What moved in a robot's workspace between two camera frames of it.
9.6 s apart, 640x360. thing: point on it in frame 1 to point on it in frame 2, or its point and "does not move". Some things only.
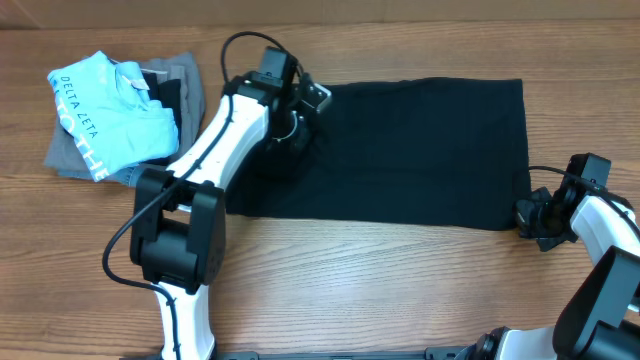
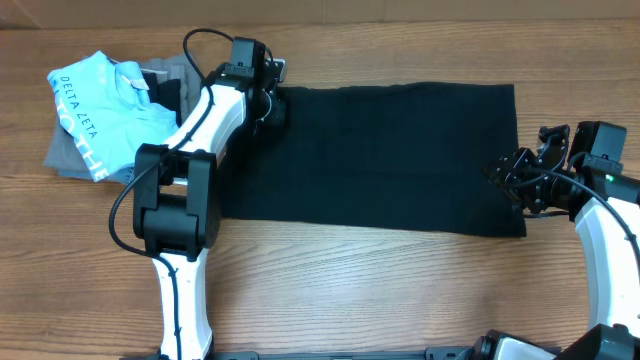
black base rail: (432, 354) does not move
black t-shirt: (423, 152) does not move
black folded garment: (168, 93) does not move
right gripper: (530, 216) to (516, 167)
